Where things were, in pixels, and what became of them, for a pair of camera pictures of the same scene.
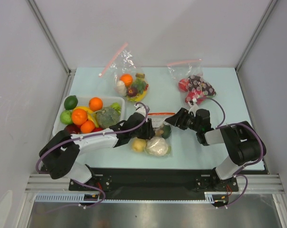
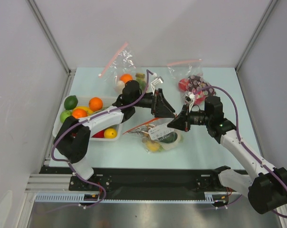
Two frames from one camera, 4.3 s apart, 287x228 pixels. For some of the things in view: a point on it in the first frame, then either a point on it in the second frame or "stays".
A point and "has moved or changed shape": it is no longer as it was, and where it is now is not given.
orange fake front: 79,116 stays
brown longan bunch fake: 159,132 has moved or changed shape
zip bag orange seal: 160,145 has moved or changed shape
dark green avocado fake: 167,130 → 168,138
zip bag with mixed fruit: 129,81 stays
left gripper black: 149,132 → 160,108
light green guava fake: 66,117 stays
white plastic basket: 84,101 stays
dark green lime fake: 71,102 stays
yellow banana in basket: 91,115 stays
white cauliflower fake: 157,146 → 175,145
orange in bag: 127,79 stays
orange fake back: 95,104 stays
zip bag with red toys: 190,73 stays
